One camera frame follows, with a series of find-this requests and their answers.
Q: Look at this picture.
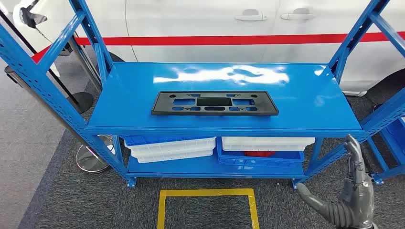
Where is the chrome stanchion with chrome base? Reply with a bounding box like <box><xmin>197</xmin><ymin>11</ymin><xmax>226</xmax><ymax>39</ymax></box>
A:
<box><xmin>3</xmin><ymin>64</ymin><xmax>115</xmax><ymax>174</ymax></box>

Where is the blue wheeled shelf rack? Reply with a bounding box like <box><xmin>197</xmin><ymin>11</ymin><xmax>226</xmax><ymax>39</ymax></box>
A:
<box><xmin>367</xmin><ymin>117</ymin><xmax>405</xmax><ymax>186</ymax></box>

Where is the white car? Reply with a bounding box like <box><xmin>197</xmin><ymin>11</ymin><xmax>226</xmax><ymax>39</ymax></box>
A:
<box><xmin>12</xmin><ymin>0</ymin><xmax>405</xmax><ymax>97</ymax></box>

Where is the red object in crate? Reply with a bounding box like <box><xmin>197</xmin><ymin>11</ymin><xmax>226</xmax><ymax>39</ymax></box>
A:
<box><xmin>244</xmin><ymin>151</ymin><xmax>276</xmax><ymax>158</ymax></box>

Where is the blue metal shelf rack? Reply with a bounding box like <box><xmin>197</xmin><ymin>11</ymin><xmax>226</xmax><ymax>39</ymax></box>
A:
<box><xmin>0</xmin><ymin>0</ymin><xmax>405</xmax><ymax>190</ymax></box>

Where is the red barrier belt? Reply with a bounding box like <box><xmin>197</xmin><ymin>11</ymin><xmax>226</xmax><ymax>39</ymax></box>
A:
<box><xmin>31</xmin><ymin>31</ymin><xmax>405</xmax><ymax>64</ymax></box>

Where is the black plastic plate bracket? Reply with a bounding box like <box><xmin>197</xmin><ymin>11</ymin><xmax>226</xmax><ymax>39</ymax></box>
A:
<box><xmin>150</xmin><ymin>91</ymin><xmax>279</xmax><ymax>116</ymax></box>

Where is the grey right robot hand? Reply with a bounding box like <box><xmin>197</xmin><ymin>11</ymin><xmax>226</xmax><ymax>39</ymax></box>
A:
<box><xmin>296</xmin><ymin>134</ymin><xmax>377</xmax><ymax>229</ymax></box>

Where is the chrome stanchion with black cap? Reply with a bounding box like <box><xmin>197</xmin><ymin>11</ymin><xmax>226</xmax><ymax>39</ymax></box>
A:
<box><xmin>60</xmin><ymin>36</ymin><xmax>103</xmax><ymax>92</ymax></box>

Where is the blue plastic crate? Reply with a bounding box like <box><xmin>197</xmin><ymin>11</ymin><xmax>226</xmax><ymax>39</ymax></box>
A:
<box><xmin>216</xmin><ymin>137</ymin><xmax>305</xmax><ymax>168</ymax></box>
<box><xmin>122</xmin><ymin>135</ymin><xmax>216</xmax><ymax>147</ymax></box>

